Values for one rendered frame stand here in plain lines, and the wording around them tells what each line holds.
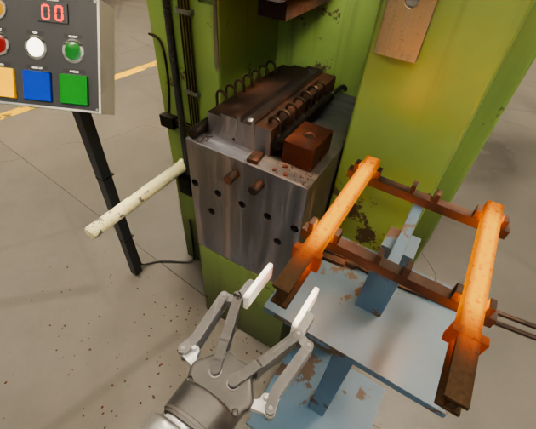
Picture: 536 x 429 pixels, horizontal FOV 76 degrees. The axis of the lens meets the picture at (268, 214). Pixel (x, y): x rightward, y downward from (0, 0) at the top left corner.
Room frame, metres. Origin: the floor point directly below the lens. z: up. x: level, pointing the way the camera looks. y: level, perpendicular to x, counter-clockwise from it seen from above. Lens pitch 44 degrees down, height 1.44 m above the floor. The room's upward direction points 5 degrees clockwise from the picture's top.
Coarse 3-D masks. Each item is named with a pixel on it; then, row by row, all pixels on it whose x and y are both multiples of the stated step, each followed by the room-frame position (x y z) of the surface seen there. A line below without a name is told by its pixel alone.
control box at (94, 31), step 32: (0, 0) 0.96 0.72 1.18; (32, 0) 0.96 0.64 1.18; (64, 0) 0.96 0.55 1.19; (96, 0) 0.96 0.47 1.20; (0, 32) 0.92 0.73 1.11; (32, 32) 0.92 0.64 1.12; (64, 32) 0.92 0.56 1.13; (96, 32) 0.92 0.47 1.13; (0, 64) 0.88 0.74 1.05; (32, 64) 0.88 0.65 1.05; (64, 64) 0.88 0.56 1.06; (96, 64) 0.88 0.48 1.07; (96, 96) 0.84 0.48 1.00
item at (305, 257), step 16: (368, 160) 0.60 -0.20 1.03; (352, 176) 0.54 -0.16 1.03; (368, 176) 0.55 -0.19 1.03; (352, 192) 0.49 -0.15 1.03; (336, 208) 0.45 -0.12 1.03; (320, 224) 0.40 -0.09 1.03; (336, 224) 0.41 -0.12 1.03; (320, 240) 0.37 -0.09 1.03; (304, 256) 0.32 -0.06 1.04; (320, 256) 0.33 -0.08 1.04; (288, 272) 0.29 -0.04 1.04; (304, 272) 0.32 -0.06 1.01; (288, 288) 0.27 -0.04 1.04; (288, 304) 0.27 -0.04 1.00
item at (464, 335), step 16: (496, 208) 0.48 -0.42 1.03; (480, 224) 0.45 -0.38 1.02; (496, 224) 0.44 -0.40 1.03; (480, 240) 0.40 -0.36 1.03; (496, 240) 0.40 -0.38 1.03; (480, 256) 0.36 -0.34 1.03; (480, 272) 0.33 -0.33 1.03; (464, 288) 0.31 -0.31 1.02; (480, 288) 0.30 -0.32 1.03; (464, 304) 0.27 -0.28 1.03; (480, 304) 0.27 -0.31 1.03; (464, 320) 0.25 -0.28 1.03; (480, 320) 0.25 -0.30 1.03; (448, 336) 0.23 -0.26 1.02; (464, 336) 0.22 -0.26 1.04; (480, 336) 0.22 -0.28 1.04; (448, 352) 0.21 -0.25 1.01; (464, 352) 0.20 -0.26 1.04; (480, 352) 0.21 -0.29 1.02; (448, 368) 0.18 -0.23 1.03; (464, 368) 0.18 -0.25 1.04; (448, 384) 0.16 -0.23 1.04; (464, 384) 0.16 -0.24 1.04; (448, 400) 0.14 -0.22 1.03; (464, 400) 0.14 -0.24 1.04
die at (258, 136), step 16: (272, 80) 1.06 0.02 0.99; (288, 80) 1.04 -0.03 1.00; (240, 96) 0.95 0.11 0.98; (256, 96) 0.94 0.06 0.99; (288, 96) 0.94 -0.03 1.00; (304, 96) 0.96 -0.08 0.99; (320, 96) 1.03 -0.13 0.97; (208, 112) 0.84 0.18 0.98; (224, 112) 0.83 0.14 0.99; (240, 112) 0.84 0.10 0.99; (272, 112) 0.85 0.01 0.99; (208, 128) 0.85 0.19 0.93; (224, 128) 0.82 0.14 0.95; (240, 128) 0.80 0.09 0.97; (256, 128) 0.77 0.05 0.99; (272, 128) 0.77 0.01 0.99; (240, 144) 0.80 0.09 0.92; (256, 144) 0.77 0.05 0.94
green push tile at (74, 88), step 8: (64, 80) 0.86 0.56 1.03; (72, 80) 0.86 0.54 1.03; (80, 80) 0.86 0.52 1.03; (64, 88) 0.85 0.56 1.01; (72, 88) 0.85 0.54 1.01; (80, 88) 0.85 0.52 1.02; (64, 96) 0.84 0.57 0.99; (72, 96) 0.84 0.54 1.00; (80, 96) 0.84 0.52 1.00; (88, 96) 0.84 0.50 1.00; (72, 104) 0.83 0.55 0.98; (80, 104) 0.83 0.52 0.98; (88, 104) 0.83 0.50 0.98
